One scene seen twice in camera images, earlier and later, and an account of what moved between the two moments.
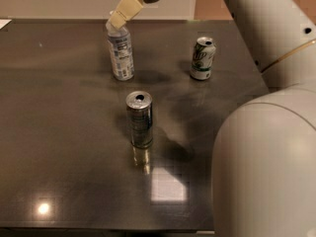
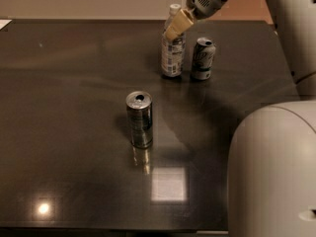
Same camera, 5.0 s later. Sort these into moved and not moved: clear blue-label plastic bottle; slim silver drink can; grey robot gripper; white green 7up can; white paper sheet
Moved: clear blue-label plastic bottle; grey robot gripper
Not moved: white paper sheet; slim silver drink can; white green 7up can
